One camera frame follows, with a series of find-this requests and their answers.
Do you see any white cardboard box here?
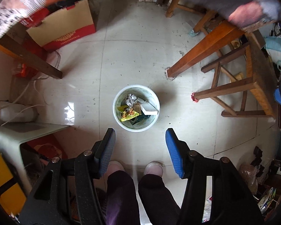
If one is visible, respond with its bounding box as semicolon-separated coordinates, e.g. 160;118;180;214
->
140;102;158;116

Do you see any light blue plastic bag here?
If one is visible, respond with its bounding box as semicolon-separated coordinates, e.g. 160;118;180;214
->
265;36;281;61

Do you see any red plastic bag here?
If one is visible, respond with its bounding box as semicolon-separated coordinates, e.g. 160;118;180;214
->
14;62;30;78

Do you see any white round waste bin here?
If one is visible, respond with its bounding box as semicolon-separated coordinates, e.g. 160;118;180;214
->
114;85;160;132

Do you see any dark green packet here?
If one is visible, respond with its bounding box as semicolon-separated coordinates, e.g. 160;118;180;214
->
130;115;151;125

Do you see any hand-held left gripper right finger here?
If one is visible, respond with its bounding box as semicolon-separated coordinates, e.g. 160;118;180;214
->
165;128;265;225

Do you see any person's right pink shoe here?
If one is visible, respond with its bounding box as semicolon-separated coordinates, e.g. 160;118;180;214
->
144;161;164;177

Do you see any white plastic stool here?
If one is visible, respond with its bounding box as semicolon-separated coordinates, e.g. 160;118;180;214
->
0;122;71;188

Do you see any wooden bench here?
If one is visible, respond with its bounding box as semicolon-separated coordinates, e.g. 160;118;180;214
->
191;29;280;118

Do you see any yellow box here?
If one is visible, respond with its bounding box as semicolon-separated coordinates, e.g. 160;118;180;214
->
0;146;27;216

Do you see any yellow snack wrapper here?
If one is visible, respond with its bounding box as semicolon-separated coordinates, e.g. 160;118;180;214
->
117;105;140;122

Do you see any brown plastic bag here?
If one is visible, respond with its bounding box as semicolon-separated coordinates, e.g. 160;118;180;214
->
239;164;259;195

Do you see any person's right leg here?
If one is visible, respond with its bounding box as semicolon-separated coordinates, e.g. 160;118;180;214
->
138;173;181;225

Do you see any wooden table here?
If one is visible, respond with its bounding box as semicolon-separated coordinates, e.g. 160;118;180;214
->
0;0;249;80

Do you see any person's left pink shoe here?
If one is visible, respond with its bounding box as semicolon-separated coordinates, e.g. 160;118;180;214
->
107;160;126;173

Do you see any white cable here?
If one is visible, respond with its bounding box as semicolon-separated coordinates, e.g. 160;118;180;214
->
12;49;61;104

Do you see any person's left leg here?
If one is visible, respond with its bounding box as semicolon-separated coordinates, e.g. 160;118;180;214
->
105;170;141;225

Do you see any red cardboard box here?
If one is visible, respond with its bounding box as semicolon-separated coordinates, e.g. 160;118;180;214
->
21;0;97;53

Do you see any white appliance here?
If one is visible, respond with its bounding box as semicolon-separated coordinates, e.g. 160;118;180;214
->
0;103;39;123

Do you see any person's leg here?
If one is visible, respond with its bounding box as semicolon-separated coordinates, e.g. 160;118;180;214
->
105;170;141;225
138;173;181;225

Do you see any person's pink shoe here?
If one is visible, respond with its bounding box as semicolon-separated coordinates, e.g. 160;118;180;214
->
107;160;126;173
144;161;164;177

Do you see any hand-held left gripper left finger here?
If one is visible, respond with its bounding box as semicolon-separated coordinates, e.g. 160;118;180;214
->
18;128;116;225

